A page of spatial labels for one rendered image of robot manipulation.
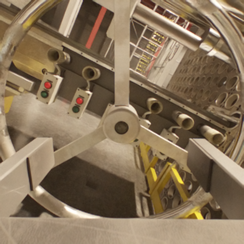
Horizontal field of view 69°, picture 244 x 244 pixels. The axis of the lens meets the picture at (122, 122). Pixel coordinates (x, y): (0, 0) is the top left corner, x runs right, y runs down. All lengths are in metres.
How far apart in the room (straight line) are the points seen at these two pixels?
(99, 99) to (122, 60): 0.76
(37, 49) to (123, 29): 0.90
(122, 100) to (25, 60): 0.95
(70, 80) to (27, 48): 0.29
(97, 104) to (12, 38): 0.77
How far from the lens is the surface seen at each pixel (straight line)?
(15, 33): 0.29
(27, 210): 1.27
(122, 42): 0.25
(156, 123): 1.04
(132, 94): 1.02
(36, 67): 1.13
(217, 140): 1.03
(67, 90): 1.04
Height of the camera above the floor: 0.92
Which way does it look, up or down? 13 degrees down
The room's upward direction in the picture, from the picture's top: 28 degrees clockwise
